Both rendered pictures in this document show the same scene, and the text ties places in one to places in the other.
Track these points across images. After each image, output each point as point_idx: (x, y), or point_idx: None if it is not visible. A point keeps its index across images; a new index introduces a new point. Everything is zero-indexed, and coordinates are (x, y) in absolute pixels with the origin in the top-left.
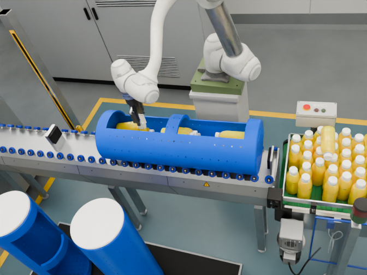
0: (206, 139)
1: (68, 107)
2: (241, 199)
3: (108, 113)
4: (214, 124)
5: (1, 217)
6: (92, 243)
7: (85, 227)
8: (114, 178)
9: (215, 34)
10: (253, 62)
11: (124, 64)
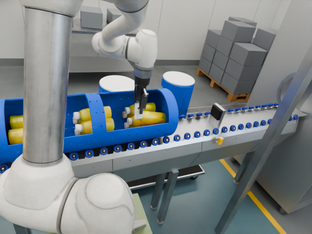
0: None
1: (261, 153)
2: None
3: (167, 95)
4: None
5: (177, 76)
6: (111, 76)
7: (122, 80)
8: None
9: (110, 196)
10: (3, 173)
11: (139, 30)
